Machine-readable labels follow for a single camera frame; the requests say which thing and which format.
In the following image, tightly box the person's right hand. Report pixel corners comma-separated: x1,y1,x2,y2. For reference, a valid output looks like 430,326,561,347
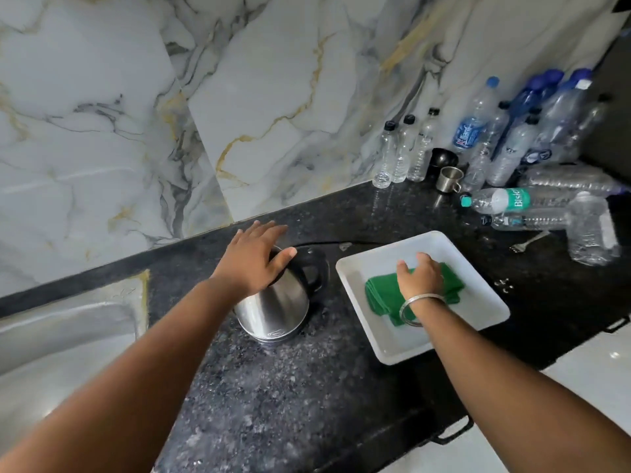
396,252,447,308

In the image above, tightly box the person's left hand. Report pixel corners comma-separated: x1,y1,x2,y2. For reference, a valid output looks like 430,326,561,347
211,220,298,299

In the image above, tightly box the green cloth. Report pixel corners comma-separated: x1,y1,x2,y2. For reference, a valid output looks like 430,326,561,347
365,262,466,328

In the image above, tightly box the stainless steel electric kettle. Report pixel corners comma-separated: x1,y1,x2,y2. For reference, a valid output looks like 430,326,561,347
233,245,330,346

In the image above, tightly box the person's right forearm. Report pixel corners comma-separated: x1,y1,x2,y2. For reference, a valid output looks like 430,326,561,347
402,296,631,473

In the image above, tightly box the person's left forearm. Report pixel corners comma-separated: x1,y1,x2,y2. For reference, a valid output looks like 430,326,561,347
0,278,247,473

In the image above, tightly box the silver bangle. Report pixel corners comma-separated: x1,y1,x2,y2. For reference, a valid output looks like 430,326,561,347
399,295,447,328

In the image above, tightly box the white rectangular tray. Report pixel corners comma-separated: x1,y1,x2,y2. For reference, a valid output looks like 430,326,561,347
335,230,511,366

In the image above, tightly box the small steel cup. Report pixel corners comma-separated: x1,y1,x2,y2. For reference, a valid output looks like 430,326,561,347
436,166,465,194

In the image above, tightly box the black cup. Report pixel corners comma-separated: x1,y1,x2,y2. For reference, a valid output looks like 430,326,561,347
429,148,459,176

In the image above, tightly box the steel fork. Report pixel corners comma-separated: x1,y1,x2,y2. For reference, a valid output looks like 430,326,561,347
510,230,551,253

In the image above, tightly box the cluster of clear plastic bottles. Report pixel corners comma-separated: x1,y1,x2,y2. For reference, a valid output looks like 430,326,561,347
372,68,631,267

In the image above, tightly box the steel sink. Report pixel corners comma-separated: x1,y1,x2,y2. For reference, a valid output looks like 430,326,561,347
0,285,145,441

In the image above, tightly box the black kettle cord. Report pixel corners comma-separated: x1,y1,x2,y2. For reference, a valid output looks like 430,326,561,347
295,238,386,251

